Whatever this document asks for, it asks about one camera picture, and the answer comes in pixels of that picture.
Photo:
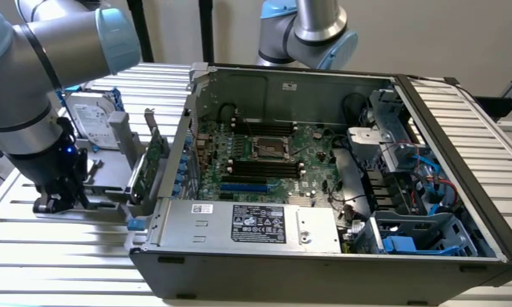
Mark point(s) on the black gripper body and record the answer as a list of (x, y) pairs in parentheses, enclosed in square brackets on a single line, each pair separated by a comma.
[(66, 179)]

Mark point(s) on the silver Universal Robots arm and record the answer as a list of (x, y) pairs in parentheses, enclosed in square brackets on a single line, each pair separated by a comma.
[(47, 48)]

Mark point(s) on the short black expansion slot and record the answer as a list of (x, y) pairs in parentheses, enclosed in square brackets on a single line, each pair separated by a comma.
[(231, 196)]

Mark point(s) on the blue expansion slot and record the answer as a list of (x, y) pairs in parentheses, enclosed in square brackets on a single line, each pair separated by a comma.
[(245, 188)]

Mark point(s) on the long black expansion slot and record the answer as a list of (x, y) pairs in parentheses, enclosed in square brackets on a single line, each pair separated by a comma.
[(243, 180)]

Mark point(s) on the black RAM slot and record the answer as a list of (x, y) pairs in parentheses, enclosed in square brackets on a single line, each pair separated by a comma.
[(267, 170), (262, 122), (262, 129), (267, 166), (267, 162), (262, 132), (262, 125), (267, 174)]

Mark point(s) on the grey parts rack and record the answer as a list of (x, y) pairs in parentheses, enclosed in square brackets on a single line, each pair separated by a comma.
[(111, 172)]

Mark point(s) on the blue case latch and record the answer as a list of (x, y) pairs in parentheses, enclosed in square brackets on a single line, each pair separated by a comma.
[(137, 224)]

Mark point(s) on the green graphics card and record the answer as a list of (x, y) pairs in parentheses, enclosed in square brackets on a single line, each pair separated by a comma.
[(147, 166)]

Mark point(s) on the silver hard disk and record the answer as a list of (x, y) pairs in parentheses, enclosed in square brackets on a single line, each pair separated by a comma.
[(91, 121)]

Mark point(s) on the silver power supply unit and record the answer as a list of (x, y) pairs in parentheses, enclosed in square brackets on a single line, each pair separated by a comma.
[(247, 227)]

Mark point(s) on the CPU socket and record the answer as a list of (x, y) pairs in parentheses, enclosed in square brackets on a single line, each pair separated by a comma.
[(271, 147)]

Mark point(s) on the black background pole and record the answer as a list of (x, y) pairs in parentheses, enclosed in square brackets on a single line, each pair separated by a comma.
[(206, 32), (143, 32)]

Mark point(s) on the silver chipset heatsink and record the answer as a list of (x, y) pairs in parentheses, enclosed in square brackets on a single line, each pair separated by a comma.
[(302, 201)]

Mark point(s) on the green motherboard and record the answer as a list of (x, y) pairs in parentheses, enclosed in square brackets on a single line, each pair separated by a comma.
[(307, 182)]

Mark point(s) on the black open PC case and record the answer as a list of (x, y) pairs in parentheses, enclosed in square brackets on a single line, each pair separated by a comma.
[(307, 275)]

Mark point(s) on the white case sticker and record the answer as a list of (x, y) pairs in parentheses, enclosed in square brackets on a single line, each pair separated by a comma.
[(289, 85)]

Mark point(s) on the black fan shroud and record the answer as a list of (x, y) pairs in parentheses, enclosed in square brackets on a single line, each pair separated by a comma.
[(385, 192)]

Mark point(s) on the grey metal disk bay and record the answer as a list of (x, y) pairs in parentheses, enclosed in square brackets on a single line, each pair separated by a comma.
[(385, 134)]

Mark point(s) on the blue plastic disk bay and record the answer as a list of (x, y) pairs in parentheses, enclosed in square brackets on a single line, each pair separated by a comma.
[(444, 233)]

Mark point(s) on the black table clip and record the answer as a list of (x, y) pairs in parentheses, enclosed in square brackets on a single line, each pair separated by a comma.
[(452, 81)]

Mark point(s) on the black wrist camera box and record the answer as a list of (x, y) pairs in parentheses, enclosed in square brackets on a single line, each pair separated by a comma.
[(66, 137)]

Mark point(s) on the blue disk bracket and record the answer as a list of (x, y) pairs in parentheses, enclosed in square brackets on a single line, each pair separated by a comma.
[(118, 99)]

